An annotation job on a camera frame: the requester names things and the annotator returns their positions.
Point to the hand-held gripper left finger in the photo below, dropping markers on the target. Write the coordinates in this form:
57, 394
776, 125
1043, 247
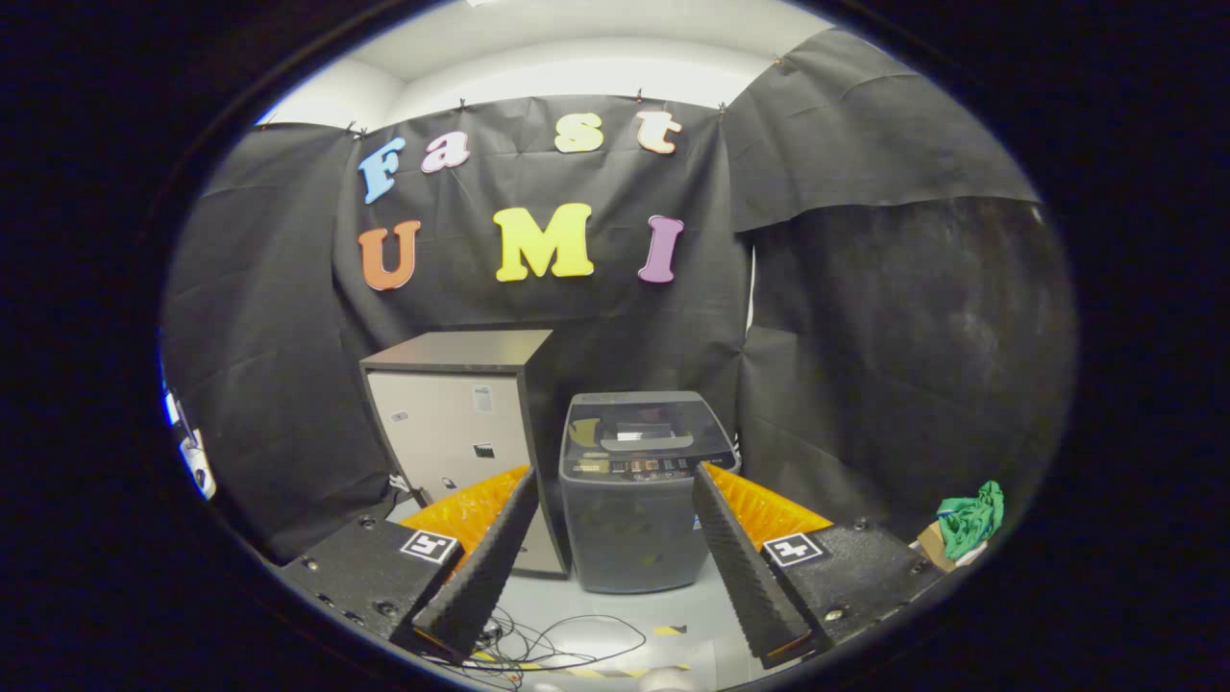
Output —
490, 567

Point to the green cloth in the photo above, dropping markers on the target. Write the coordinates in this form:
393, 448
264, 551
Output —
971, 524

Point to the grey cabinet with dark frame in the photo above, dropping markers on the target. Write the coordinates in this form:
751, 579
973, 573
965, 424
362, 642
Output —
442, 432

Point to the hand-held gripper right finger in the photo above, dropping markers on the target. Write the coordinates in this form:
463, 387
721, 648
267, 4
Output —
745, 567

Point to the small cardboard box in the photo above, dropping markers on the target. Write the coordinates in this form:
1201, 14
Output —
927, 543

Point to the dark grey washing machine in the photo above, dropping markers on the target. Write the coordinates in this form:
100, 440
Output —
625, 538

